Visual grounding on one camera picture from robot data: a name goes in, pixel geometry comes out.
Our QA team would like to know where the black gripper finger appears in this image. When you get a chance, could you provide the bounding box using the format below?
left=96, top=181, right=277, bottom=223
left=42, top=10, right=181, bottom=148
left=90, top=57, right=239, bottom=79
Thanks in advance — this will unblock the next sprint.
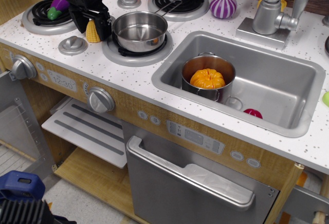
left=94, top=10, right=112, bottom=41
left=68, top=4, right=89, bottom=33

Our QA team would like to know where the yellow toy corn cob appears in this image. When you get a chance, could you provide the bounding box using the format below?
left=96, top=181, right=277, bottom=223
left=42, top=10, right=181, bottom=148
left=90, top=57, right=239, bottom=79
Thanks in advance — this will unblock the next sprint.
left=86, top=20, right=101, bottom=43

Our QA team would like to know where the front right stove burner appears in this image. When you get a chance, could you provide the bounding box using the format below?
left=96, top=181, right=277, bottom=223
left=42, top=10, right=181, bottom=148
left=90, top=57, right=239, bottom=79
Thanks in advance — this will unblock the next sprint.
left=101, top=31, right=173, bottom=67

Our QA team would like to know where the stove burner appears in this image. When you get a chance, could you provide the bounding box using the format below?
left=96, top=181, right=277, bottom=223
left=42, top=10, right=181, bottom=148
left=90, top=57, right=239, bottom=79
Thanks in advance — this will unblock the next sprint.
left=101, top=31, right=173, bottom=67
left=148, top=0, right=209, bottom=22
left=22, top=0, right=77, bottom=35

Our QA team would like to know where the front left stove burner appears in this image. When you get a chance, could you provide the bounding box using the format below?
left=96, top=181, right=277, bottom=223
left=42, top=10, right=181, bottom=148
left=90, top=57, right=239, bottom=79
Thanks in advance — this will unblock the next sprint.
left=22, top=0, right=77, bottom=35

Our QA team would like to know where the back right stove burner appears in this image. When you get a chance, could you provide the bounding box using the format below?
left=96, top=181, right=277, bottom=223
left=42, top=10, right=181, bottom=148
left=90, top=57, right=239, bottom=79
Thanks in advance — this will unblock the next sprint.
left=148, top=0, right=209, bottom=22

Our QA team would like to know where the purple toy eggplant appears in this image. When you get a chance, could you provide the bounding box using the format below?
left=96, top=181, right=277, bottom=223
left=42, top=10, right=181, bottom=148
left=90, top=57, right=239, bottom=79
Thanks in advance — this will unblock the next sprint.
left=47, top=0, right=70, bottom=21

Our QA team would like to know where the grey countertop knob front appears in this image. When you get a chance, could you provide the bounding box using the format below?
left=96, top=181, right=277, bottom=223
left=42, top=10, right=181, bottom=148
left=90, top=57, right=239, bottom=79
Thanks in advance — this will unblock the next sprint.
left=58, top=36, right=88, bottom=55

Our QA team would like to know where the grey countertop knob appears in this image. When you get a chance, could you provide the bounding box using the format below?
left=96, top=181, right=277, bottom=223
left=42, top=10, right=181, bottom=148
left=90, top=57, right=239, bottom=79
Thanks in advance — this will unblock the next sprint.
left=117, top=0, right=141, bottom=9
left=58, top=36, right=88, bottom=55

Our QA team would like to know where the grey countertop knob back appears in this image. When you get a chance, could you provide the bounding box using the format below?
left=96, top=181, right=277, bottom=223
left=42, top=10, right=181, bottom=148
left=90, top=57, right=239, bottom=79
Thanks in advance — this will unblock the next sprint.
left=117, top=0, right=141, bottom=9

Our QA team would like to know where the small steel saucepan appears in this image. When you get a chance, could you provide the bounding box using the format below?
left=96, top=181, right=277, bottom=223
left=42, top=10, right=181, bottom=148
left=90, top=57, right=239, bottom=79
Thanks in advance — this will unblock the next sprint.
left=112, top=11, right=168, bottom=52

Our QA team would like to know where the left oven dial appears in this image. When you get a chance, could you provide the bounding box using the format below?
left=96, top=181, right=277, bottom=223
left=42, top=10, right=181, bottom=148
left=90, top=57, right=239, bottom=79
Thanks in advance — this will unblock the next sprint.
left=11, top=54, right=37, bottom=80

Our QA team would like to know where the oven dial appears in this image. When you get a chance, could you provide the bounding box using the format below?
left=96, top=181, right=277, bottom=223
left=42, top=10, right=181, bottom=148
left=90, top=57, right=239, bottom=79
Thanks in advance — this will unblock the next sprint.
left=87, top=86, right=115, bottom=114
left=11, top=54, right=37, bottom=80

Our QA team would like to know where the right oven dial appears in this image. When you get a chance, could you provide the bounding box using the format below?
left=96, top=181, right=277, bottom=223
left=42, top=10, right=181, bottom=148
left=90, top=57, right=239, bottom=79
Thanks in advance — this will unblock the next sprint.
left=87, top=86, right=115, bottom=114

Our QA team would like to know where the white oven rack shelf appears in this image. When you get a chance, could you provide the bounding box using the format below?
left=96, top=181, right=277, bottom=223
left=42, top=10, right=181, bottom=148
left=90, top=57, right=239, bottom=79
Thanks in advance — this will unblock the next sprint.
left=42, top=98, right=127, bottom=169

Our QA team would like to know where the orange toy pumpkin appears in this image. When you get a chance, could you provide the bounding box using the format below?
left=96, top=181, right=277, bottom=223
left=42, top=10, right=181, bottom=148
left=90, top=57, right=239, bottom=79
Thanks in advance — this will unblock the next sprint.
left=190, top=68, right=226, bottom=89

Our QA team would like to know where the purple striped toy onion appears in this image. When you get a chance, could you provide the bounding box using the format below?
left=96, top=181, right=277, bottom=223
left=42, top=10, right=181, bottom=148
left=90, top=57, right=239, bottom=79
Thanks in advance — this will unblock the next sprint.
left=209, top=0, right=237, bottom=18

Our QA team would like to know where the steel pot in sink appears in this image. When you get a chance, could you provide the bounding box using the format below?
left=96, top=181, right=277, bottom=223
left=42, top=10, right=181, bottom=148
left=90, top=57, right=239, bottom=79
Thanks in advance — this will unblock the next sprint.
left=181, top=52, right=235, bottom=104

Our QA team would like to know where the open oven door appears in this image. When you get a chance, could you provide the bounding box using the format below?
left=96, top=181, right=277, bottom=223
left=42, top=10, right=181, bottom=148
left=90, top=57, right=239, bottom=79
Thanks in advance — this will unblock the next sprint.
left=1, top=71, right=55, bottom=180

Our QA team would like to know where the silver toy faucet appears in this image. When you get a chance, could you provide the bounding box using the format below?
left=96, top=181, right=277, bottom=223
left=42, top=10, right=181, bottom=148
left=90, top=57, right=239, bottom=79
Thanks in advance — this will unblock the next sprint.
left=235, top=0, right=308, bottom=50

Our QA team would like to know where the silver dishwasher door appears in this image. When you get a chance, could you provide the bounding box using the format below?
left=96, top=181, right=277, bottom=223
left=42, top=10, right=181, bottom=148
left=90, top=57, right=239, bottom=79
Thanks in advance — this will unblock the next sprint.
left=123, top=122, right=279, bottom=223

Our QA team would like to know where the red toy vegetable in sink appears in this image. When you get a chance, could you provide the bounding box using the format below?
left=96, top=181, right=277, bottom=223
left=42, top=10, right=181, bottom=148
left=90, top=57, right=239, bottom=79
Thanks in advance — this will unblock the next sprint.
left=244, top=108, right=263, bottom=119

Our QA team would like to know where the blue clamp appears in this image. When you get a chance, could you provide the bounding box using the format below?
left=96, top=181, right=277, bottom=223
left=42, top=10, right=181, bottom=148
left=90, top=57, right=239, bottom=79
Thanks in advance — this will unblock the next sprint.
left=1, top=171, right=46, bottom=203

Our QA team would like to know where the yellow toy behind faucet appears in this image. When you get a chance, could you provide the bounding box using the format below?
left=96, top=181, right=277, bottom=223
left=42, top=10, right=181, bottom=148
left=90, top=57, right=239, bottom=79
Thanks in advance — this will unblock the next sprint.
left=257, top=0, right=287, bottom=12

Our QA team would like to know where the black ribbed device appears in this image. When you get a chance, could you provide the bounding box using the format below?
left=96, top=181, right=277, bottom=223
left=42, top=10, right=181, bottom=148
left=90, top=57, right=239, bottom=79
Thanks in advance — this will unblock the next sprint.
left=1, top=200, right=77, bottom=224

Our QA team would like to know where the green toy at right edge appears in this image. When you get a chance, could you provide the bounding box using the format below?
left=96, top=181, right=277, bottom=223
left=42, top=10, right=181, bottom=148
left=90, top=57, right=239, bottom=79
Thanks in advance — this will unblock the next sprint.
left=322, top=91, right=329, bottom=107

